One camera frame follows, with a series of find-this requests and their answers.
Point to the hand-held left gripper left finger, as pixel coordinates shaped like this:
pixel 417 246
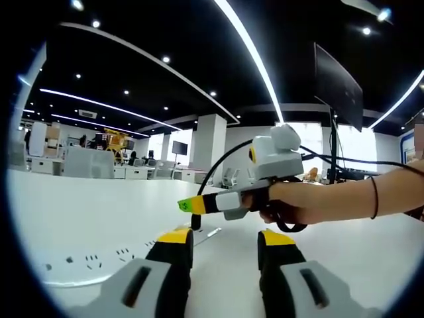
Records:
pixel 109 291

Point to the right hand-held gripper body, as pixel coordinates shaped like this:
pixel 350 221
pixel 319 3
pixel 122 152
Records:
pixel 278 159

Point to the white linear ceiling light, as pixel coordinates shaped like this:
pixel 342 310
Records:
pixel 255 56
pixel 109 106
pixel 99 125

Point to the white desk socket panel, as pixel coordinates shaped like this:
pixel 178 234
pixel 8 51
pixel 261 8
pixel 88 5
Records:
pixel 109 265

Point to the black wrist band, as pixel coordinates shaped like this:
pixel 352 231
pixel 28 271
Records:
pixel 376 198

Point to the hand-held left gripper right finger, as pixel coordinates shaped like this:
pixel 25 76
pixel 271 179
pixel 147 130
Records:
pixel 331 291

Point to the ceiling air vent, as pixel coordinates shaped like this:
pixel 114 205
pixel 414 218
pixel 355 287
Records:
pixel 88 114

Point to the black screen on stand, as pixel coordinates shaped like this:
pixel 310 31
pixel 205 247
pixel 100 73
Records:
pixel 180 147

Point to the white desk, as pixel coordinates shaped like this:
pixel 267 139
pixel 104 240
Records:
pixel 83 215

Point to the black monitor stand pole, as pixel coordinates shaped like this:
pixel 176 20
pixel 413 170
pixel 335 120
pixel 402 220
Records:
pixel 334 145

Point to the yellow machine frame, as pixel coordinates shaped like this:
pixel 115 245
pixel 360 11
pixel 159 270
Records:
pixel 116 140

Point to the black monitor screen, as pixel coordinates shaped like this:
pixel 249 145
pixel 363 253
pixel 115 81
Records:
pixel 338 86

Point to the person's right hand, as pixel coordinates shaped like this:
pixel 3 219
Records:
pixel 295 202

